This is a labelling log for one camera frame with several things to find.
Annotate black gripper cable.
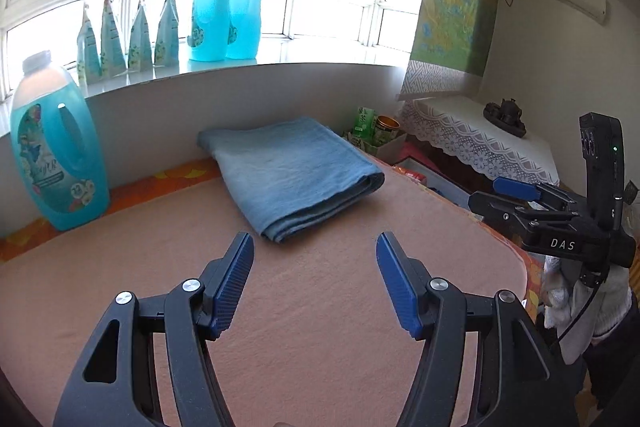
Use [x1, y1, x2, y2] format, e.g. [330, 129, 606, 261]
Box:
[556, 264, 609, 349]

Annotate blue denim pants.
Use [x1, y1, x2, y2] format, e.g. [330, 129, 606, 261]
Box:
[196, 116, 386, 244]

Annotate green tea box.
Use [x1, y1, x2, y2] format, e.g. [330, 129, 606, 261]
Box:
[354, 107, 377, 144]

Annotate dark teapot set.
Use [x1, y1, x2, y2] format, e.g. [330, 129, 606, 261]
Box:
[482, 97, 527, 138]

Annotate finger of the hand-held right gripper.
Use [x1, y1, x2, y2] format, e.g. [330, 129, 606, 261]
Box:
[469, 190, 577, 236]
[492, 176, 582, 211]

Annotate blue detergent bottle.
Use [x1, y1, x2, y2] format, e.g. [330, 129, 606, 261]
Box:
[226, 0, 266, 59]
[187, 0, 234, 62]
[10, 50, 111, 232]

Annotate cardboard box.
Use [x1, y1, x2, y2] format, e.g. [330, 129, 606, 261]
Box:
[344, 128, 407, 164]

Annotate round tin can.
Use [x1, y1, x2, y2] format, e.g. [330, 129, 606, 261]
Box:
[375, 115, 402, 144]

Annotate teal refill pouch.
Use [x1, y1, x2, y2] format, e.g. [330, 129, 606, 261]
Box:
[75, 0, 103, 85]
[127, 0, 160, 72]
[100, 0, 128, 78]
[154, 0, 181, 68]

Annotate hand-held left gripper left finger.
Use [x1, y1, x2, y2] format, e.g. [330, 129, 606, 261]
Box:
[52, 232, 256, 427]

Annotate red box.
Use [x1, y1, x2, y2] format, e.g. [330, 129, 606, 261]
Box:
[392, 156, 453, 195]

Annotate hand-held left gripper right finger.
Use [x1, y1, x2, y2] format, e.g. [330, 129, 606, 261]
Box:
[375, 232, 581, 427]

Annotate person's right hand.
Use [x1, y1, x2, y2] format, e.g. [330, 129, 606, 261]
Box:
[542, 254, 639, 351]

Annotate person's right forearm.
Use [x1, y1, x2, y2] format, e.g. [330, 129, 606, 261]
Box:
[585, 302, 640, 413]

